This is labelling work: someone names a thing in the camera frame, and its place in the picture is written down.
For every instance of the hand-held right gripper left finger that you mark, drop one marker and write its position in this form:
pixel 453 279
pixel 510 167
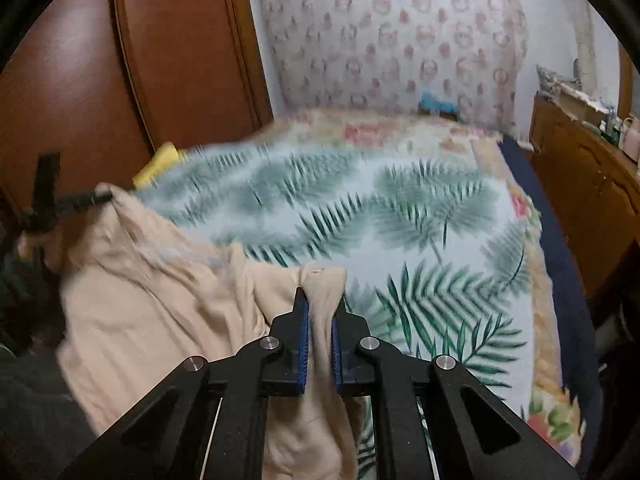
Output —
pixel 301 350

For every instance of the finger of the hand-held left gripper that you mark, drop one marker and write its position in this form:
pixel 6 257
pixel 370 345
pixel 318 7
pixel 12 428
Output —
pixel 82 199

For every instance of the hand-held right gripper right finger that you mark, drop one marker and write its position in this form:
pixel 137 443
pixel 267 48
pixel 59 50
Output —
pixel 336 355

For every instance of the peach printed t-shirt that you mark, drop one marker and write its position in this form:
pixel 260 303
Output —
pixel 150 310

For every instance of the yellow plush toy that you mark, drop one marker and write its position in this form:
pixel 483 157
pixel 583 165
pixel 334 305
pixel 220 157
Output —
pixel 160 165

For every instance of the leaf print bedsheet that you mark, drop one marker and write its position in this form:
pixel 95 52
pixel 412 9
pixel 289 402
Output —
pixel 400 210

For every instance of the wooden slatted wardrobe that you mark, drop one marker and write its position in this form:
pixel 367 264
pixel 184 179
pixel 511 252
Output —
pixel 175 60

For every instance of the person's dark clothing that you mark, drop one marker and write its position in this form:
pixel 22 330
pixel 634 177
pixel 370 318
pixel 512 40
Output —
pixel 30 410

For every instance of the floral blanket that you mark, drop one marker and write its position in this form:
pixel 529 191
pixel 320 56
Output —
pixel 375 130

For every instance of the dark blue mattress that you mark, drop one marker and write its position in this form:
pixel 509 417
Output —
pixel 565 285

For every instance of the cardboard box with blue cloth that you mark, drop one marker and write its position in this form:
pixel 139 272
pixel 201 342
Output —
pixel 435 105

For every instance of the wooden sideboard cabinet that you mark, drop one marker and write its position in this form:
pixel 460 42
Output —
pixel 590 185

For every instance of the circle print curtain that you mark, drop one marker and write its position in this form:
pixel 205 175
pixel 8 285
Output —
pixel 400 35

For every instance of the open cardboard box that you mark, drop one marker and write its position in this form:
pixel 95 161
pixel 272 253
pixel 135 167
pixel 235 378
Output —
pixel 575 100

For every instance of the patterned cloth pile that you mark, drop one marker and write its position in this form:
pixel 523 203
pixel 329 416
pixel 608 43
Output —
pixel 552 77

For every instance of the pink thermos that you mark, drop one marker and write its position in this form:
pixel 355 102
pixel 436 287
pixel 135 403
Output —
pixel 632 140

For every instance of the tied beige curtain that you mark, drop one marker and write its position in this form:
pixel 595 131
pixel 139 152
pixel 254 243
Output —
pixel 585 45

